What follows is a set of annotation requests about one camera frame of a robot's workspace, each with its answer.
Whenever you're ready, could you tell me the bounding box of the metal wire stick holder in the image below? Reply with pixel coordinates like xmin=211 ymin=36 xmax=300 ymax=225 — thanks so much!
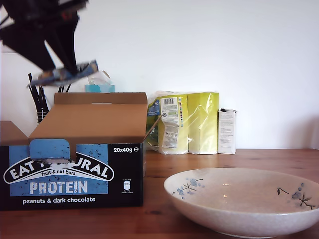
xmin=36 ymin=109 xmax=50 ymax=126

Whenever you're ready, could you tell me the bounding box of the snack bar carton box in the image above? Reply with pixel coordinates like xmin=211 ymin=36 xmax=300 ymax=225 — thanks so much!
xmin=0 ymin=92 xmax=148 ymax=212

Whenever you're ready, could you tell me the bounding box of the white floral ceramic plate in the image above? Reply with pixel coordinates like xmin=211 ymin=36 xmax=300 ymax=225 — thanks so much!
xmin=163 ymin=167 xmax=319 ymax=239

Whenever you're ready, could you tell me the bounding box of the teal tissue box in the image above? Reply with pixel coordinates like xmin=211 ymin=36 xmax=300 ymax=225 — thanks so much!
xmin=84 ymin=84 xmax=116 ymax=94

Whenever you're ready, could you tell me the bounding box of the blue snack bar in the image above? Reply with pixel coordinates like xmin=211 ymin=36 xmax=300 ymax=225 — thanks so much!
xmin=26 ymin=59 xmax=99 ymax=88

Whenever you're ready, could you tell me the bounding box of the yellow-green paper towel pack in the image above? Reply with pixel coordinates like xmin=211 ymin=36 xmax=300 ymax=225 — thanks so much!
xmin=146 ymin=90 xmax=221 ymax=155

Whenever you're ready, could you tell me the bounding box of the small white printed carton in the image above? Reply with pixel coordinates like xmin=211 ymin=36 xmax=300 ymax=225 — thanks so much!
xmin=217 ymin=108 xmax=238 ymax=155

